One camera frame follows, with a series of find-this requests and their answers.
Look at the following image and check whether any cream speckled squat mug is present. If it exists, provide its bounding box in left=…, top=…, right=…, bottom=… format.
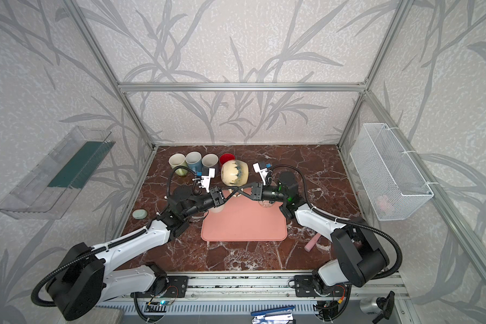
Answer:
left=221, top=160, right=249, bottom=186

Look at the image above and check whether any red mug black handle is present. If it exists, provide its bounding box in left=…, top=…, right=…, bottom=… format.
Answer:
left=219, top=153, right=236, bottom=166

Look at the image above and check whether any lavender ceramic mug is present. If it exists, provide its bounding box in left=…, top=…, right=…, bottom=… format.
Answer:
left=202, top=153, right=220, bottom=176

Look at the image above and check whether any light green ceramic mug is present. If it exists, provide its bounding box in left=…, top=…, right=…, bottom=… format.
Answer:
left=168, top=153, right=188, bottom=176

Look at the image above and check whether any blue polka dot mug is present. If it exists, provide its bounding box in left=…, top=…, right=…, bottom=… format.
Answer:
left=186, top=151, right=203, bottom=174

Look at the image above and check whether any pink ghost pattern mug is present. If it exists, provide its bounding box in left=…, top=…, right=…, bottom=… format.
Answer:
left=259, top=201, right=275, bottom=208

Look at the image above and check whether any white ceramic mug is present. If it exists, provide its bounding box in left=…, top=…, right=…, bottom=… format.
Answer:
left=209, top=205, right=225, bottom=213

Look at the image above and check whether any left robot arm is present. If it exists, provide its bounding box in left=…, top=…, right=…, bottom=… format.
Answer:
left=31, top=186, right=240, bottom=321

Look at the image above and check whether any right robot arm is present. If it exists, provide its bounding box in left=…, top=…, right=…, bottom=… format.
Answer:
left=230, top=163, right=403, bottom=292

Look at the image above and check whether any pink plastic tray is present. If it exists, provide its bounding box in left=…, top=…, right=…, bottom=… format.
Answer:
left=201, top=197, right=288, bottom=242

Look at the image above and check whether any pale green soap-shaped object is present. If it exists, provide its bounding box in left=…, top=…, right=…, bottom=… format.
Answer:
left=132, top=209, right=148, bottom=220

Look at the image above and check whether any pink item in basket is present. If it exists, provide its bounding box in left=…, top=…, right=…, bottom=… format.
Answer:
left=376, top=195, right=394, bottom=214

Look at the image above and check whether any blue stapler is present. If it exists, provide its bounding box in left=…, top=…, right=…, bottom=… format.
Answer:
left=251, top=305, right=296, bottom=324

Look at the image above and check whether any black clamp knob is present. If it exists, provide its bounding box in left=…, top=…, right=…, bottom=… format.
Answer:
left=372, top=291, right=396, bottom=324

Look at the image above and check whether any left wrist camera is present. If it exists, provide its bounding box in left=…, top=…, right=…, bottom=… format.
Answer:
left=197, top=167, right=216, bottom=193

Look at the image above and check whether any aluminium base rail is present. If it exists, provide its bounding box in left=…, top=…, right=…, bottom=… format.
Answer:
left=100, top=271, right=409, bottom=317

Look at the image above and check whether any white wire mesh basket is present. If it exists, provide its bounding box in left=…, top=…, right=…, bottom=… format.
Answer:
left=350, top=123, right=434, bottom=221

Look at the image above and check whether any clear plastic wall bin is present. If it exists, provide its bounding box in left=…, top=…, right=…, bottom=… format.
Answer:
left=0, top=126, right=116, bottom=220

